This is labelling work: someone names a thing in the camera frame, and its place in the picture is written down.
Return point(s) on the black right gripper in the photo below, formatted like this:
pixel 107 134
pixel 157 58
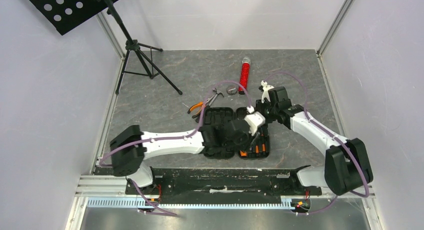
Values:
pixel 267 107

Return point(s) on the thin orange black screwdriver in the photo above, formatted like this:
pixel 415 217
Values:
pixel 257 149

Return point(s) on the black plastic tool case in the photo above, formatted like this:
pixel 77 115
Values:
pixel 218 122

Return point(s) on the steel claw hammer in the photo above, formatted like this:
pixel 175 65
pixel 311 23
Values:
pixel 216 94

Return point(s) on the orange handle pliers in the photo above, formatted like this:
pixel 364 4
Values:
pixel 200 106

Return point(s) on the large orange handle screwdriver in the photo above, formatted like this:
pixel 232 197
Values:
pixel 243 154

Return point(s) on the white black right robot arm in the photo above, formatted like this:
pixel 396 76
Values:
pixel 346 162

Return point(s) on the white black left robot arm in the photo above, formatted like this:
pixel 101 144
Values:
pixel 131 147

